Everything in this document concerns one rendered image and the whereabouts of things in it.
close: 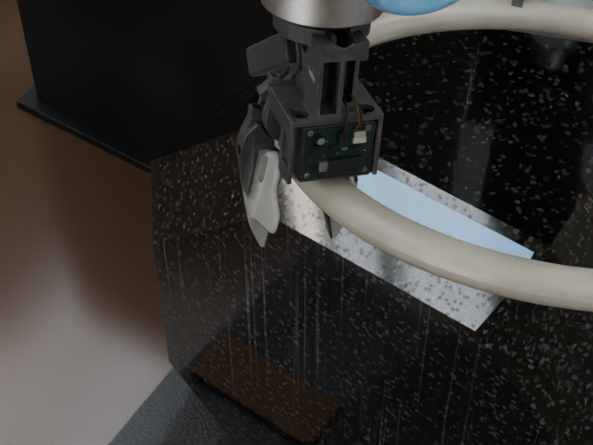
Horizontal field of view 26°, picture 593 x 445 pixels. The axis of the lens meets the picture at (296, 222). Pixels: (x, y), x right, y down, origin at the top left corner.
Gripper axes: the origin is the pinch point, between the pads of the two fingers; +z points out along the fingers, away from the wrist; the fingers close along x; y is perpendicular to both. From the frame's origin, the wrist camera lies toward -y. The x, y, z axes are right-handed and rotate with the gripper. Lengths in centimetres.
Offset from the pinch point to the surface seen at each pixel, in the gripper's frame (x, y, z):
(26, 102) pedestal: -5, -154, 72
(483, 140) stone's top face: 32.6, -29.9, 13.2
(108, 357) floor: 0, -91, 89
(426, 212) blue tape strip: 24.0, -24.3, 18.1
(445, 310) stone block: 24.3, -17.0, 26.2
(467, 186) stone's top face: 28.4, -24.3, 15.3
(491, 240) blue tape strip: 29.1, -18.2, 18.4
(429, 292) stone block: 23.2, -19.2, 25.2
